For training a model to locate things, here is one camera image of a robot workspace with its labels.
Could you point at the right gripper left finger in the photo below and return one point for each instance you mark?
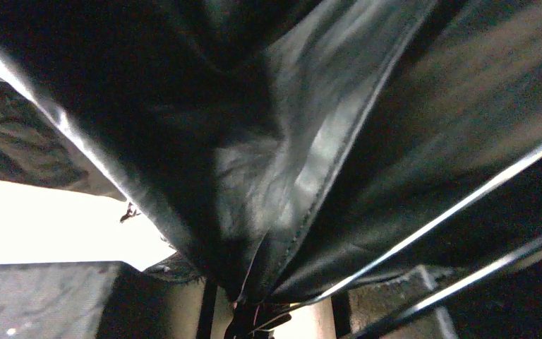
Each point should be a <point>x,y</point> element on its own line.
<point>94,300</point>

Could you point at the beige umbrella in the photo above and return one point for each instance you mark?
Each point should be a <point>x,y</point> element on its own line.
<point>291,151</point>

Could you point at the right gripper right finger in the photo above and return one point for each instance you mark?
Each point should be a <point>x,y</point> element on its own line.
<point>361,306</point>

